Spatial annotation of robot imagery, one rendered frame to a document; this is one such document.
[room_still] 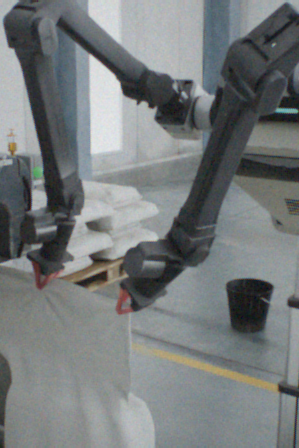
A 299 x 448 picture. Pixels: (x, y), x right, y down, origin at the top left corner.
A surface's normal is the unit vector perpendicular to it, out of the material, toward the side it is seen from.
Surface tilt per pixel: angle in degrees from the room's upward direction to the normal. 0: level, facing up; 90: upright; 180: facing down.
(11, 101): 90
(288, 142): 40
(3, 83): 90
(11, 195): 90
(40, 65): 109
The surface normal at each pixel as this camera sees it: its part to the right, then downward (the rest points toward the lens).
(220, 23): -0.58, 0.19
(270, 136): -0.38, -0.62
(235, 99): -0.87, 0.18
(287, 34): -0.47, -0.35
